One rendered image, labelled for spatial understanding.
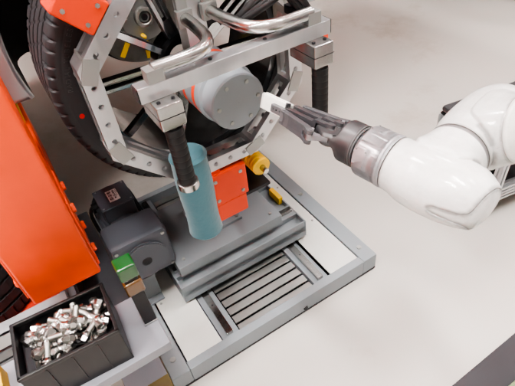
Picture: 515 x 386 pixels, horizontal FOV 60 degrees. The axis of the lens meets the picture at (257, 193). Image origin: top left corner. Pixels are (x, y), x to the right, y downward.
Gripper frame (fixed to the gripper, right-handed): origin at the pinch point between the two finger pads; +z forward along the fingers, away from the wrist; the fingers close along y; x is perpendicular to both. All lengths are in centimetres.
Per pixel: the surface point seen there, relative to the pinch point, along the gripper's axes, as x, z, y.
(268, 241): 63, 24, -40
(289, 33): -11.9, 6.0, -6.7
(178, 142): 8.0, 7.8, 16.3
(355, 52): 25, 106, -196
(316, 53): -9.0, 1.7, -11.3
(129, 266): 34.2, 8.3, 24.9
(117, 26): -7.2, 29.9, 16.4
